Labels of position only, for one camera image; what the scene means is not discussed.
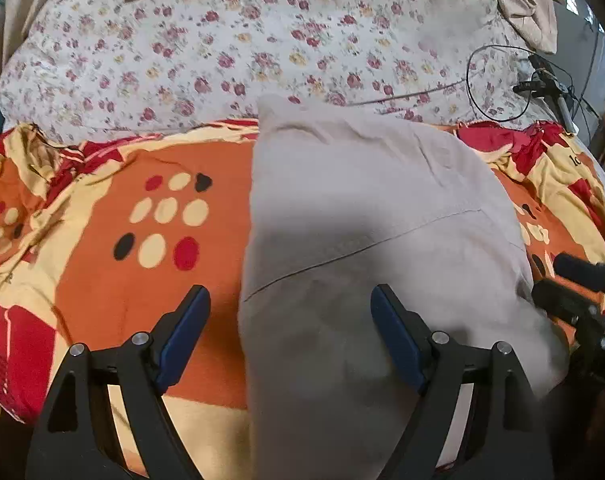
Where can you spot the orange red printed blanket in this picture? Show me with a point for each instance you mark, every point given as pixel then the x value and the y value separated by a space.
pixel 107 260

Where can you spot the grey garment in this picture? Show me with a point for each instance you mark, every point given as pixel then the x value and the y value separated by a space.
pixel 362 220

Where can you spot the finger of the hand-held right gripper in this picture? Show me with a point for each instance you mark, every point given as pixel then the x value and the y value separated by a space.
pixel 582 270
pixel 562 300

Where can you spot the beige curtain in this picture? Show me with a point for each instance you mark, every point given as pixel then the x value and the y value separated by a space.
pixel 27 5

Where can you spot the black tripod device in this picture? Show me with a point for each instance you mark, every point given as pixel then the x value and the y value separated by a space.
pixel 547 85

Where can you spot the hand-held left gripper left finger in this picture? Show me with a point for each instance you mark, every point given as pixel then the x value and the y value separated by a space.
pixel 182 332

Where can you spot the floral quilt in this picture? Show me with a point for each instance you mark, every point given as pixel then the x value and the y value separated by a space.
pixel 232 45

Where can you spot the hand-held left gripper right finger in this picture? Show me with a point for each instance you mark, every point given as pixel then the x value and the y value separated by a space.
pixel 397 340

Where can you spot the beige cloth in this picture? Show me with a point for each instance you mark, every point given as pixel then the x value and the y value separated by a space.
pixel 522 0

